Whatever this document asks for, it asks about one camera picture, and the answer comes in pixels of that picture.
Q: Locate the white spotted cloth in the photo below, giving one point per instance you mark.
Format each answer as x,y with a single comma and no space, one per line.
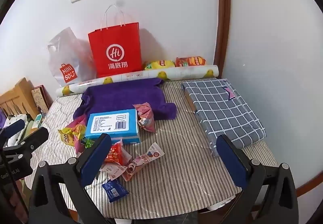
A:
14,119

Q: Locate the orange chip bag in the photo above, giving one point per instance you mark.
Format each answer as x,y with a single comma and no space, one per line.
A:
190,61

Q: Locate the large pink yellow snack packet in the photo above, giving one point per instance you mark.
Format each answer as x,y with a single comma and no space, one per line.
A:
78,125

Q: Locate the white plastic bag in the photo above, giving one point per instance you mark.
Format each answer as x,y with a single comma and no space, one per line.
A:
65,62

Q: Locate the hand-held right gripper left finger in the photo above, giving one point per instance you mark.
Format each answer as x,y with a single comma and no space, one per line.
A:
96,161

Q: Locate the brown wooden door frame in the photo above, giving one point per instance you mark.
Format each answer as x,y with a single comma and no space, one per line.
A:
223,19

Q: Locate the long white pink snack packet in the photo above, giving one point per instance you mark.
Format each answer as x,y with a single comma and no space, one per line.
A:
146,157

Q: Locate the framed picture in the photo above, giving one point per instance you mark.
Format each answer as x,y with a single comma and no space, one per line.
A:
40,97

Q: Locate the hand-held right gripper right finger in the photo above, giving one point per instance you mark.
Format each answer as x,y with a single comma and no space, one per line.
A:
233,163

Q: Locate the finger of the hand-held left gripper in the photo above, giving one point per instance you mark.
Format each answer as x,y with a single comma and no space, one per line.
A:
15,126
34,138

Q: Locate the purple fabric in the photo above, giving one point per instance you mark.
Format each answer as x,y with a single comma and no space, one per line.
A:
2,121

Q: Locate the blue tissue box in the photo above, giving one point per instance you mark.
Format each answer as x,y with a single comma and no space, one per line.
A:
111,120

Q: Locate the yellow chip bag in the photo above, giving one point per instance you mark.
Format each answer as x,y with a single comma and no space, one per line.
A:
159,64

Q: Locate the purple towel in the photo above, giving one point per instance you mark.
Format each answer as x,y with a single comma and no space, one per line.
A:
121,97

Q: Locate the grey checked cloth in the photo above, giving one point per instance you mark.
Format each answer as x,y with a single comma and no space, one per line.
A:
224,113

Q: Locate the red paper bag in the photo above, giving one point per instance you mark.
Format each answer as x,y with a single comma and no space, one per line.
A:
116,42

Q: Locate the red snack packet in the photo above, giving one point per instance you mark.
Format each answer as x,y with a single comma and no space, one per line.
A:
116,153

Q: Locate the green white tube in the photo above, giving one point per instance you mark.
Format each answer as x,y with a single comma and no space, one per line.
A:
37,120

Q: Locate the small blue snack packet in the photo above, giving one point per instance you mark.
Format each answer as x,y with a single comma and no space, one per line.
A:
114,190

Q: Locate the green snack packet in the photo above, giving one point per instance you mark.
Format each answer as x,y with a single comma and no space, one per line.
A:
88,143

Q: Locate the lemon print paper roll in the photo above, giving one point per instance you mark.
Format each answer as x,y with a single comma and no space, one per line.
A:
176,72

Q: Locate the wooden headboard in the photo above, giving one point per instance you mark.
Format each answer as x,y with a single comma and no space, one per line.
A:
15,97

